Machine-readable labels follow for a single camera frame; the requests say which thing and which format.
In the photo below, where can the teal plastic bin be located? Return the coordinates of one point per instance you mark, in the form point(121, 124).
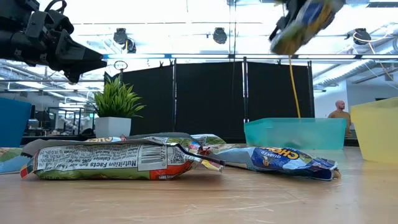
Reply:
point(295, 132)

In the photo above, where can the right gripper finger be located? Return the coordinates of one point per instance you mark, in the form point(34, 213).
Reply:
point(279, 29)

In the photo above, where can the yellow plastic bin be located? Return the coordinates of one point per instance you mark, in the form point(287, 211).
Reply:
point(376, 133)

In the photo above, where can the granola bar with orange end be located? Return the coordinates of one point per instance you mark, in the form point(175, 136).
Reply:
point(93, 161)

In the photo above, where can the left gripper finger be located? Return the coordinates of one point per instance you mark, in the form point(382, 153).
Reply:
point(79, 70)
point(73, 51)

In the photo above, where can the green plant in white pot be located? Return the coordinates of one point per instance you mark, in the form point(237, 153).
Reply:
point(112, 126)

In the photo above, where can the multicolour blue-ended granola bar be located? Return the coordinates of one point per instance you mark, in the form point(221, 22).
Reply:
point(280, 161)

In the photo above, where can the white and blue granola bar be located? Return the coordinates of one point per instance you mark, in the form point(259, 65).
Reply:
point(208, 139)

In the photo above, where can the dark blue plastic bin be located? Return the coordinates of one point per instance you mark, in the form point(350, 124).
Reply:
point(14, 124)

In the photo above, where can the person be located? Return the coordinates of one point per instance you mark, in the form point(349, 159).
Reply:
point(340, 116)

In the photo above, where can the black fabric partition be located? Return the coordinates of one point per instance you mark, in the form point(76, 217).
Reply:
point(211, 99)

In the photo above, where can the black double ceiling spotlight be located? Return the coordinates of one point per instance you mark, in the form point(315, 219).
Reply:
point(120, 35)

